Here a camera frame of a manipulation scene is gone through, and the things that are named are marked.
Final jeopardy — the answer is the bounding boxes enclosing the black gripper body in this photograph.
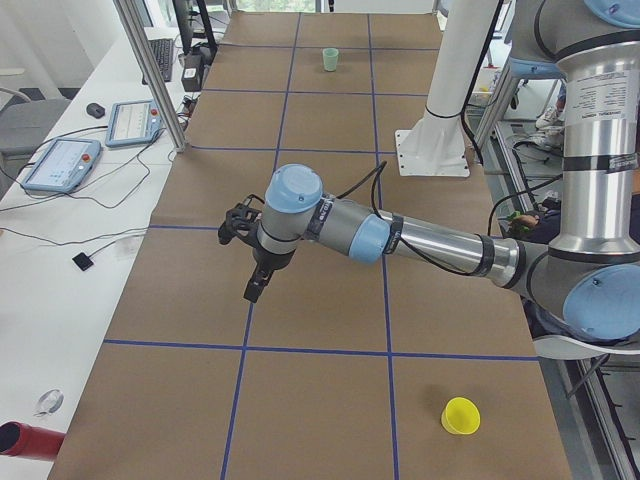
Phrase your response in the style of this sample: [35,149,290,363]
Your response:
[252,245,295,272]

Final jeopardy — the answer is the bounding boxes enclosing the aluminium frame post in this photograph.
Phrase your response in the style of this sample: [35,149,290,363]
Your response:
[113,0,186,153]

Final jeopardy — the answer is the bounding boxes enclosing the small black square pad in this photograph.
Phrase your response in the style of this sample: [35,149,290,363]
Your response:
[72,252,94,271]

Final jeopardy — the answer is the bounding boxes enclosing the yellow plastic cup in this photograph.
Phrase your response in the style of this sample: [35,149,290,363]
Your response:
[441,397,481,435]

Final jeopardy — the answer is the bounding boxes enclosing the blue teach pendant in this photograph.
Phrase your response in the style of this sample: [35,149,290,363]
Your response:
[105,100,163,148]
[21,137,102,193]

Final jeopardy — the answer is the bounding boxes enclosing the seated person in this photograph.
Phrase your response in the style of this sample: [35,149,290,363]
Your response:
[507,197,562,244]

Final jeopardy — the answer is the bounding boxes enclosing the green scissors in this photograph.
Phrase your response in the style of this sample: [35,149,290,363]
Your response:
[509,213,538,231]

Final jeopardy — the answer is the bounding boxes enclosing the far blue teach pendant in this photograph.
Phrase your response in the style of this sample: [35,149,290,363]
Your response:
[105,100,163,148]

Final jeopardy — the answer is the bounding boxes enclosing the black power box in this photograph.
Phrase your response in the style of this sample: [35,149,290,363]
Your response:
[181,54,204,93]

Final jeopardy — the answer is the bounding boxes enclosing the clear tape roll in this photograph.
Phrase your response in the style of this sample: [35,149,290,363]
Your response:
[34,389,64,417]

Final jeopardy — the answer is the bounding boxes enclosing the black computer mouse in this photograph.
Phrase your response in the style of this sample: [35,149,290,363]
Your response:
[86,102,106,119]

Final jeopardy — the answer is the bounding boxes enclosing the grey office chair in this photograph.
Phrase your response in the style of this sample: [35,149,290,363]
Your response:
[1,87,71,159]

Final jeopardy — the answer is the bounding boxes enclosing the green plastic cup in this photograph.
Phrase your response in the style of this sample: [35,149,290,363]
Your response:
[322,47,340,72]

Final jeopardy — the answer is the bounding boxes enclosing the red cylinder bottle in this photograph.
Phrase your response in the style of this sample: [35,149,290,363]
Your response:
[1,421,66,461]

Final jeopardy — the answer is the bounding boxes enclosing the near blue teach pendant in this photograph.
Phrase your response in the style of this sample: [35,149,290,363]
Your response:
[21,137,102,193]

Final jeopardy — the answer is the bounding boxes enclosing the black keyboard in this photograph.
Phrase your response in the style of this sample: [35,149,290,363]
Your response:
[148,38,174,82]

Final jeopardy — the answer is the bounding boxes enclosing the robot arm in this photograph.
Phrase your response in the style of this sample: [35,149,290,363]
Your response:
[244,1,639,340]

